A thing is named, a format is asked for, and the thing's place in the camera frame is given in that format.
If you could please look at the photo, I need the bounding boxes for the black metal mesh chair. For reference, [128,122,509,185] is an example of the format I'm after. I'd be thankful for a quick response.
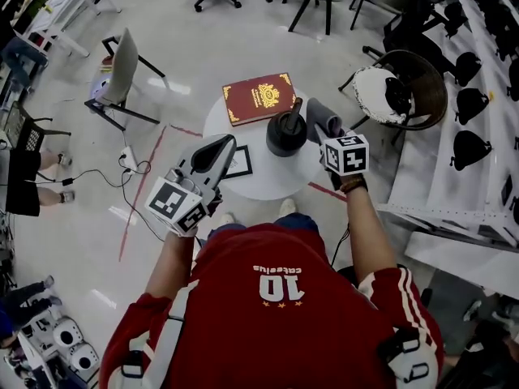
[2,101,72,157]

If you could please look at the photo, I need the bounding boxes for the person's right hand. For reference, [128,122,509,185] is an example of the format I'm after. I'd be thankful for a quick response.
[328,171,366,190]

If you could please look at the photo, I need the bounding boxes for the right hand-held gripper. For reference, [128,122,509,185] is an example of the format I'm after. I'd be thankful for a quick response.
[310,122,371,177]

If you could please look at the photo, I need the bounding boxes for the black vase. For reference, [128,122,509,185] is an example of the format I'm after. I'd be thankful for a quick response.
[265,97,308,158]

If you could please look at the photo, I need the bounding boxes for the white purple floor device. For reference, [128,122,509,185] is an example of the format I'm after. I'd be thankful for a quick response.
[89,75,113,103]

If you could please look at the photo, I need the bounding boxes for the person's blue shorts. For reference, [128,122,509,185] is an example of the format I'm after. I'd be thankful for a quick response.
[206,212,320,241]

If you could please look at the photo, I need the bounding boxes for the person's right forearm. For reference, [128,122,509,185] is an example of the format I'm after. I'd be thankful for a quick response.
[338,184,398,287]

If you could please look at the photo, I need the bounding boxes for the black picture frame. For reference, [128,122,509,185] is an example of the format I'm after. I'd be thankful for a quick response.
[221,144,254,180]

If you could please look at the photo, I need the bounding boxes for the row of black bags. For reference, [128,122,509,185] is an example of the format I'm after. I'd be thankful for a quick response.
[444,0,519,173]

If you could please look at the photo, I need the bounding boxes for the white wristband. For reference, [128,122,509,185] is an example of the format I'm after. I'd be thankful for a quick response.
[165,224,199,238]

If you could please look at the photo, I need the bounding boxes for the white board panel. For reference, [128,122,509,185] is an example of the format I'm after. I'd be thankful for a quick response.
[405,231,519,299]

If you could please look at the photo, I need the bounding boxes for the white seat cushion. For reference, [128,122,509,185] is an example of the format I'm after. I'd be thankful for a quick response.
[351,66,414,125]

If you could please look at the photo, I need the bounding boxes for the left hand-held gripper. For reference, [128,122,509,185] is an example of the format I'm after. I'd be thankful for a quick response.
[144,133,238,237]

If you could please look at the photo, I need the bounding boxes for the white shelving rack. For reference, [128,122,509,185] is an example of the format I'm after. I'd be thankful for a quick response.
[376,0,519,246]

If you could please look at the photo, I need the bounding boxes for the dark wicker chair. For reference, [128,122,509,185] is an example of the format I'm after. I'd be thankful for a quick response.
[338,49,449,145]

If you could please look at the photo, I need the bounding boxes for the grey cloth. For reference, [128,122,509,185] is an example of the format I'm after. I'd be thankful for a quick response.
[306,97,345,143]

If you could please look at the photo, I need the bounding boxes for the black drawstring pouch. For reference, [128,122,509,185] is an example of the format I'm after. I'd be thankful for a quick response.
[384,76,413,113]

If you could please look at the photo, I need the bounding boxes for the round white side table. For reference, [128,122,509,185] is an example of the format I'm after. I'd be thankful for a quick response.
[202,87,324,201]

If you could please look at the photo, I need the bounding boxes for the white power strip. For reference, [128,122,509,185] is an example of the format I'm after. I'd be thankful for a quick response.
[120,146,139,173]

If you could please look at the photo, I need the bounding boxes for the person's left forearm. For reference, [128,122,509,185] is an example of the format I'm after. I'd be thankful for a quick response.
[144,231,195,299]

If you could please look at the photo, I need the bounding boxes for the red book with gold ornament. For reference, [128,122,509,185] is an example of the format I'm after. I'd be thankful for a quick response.
[221,72,298,128]

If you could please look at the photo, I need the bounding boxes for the person's red shirt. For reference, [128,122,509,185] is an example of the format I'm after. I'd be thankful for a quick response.
[99,223,445,389]

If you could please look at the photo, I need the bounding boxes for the white body harness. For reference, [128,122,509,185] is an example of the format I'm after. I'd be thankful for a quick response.
[107,280,441,389]

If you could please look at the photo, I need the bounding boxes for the white round device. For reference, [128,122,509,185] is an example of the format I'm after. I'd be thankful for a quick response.
[52,317,84,348]
[68,340,101,372]

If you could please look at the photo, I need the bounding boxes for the black floor cable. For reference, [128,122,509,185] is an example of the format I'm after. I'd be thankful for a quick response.
[38,158,169,242]

